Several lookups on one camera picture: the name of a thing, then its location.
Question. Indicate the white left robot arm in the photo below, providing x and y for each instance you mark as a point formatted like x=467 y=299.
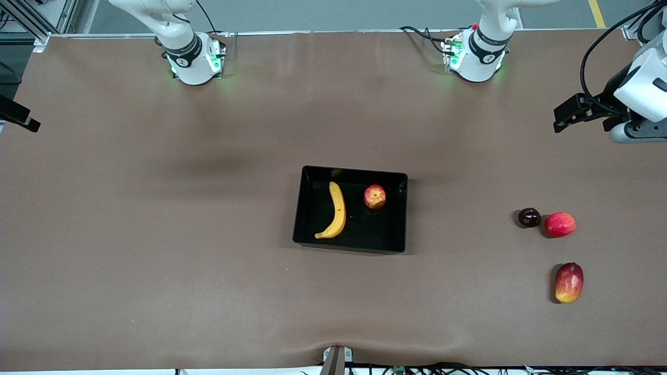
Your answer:
x=477 y=65

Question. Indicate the dark purple plum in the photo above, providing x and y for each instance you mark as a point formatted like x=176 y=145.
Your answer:
x=529 y=217

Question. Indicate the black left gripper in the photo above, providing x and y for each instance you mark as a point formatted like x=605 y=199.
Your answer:
x=614 y=87

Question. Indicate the yellow banana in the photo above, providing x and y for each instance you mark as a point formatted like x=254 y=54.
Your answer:
x=338 y=208

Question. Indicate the black rectangular plastic box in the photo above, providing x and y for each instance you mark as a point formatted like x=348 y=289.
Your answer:
x=370 y=229

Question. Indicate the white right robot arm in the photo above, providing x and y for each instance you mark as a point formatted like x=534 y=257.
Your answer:
x=193 y=62

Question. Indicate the red yellow striped apple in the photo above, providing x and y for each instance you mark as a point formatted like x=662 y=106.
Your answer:
x=374 y=197

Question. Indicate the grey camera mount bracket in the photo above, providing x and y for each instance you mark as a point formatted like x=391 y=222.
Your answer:
x=336 y=362

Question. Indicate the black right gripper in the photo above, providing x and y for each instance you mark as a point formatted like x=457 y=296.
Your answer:
x=14 y=112

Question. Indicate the small green circuit board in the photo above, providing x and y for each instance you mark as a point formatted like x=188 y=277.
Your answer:
x=399 y=370

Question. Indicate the red round peach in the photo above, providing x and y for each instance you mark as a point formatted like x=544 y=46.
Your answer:
x=560 y=224

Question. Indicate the aluminium frame post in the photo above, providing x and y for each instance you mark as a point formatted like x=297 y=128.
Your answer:
x=31 y=21
x=633 y=31

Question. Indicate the red yellow mango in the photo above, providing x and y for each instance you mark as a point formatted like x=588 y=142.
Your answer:
x=569 y=283

